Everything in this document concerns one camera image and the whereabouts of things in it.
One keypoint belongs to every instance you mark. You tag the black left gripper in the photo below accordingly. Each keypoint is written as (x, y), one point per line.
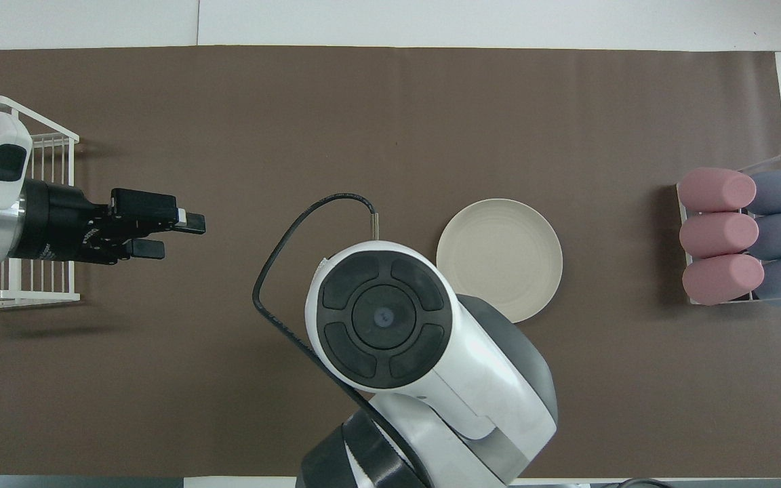
(58, 224)

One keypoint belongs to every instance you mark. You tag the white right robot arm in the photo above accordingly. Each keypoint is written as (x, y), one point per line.
(485, 379)

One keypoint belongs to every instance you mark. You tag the cream round plate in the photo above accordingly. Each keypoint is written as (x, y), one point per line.
(506, 251)

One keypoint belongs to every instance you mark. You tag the brown table mat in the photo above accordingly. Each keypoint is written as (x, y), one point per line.
(390, 122)

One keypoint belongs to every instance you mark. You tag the pink plastic cup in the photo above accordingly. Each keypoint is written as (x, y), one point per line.
(716, 190)
(719, 235)
(723, 279)

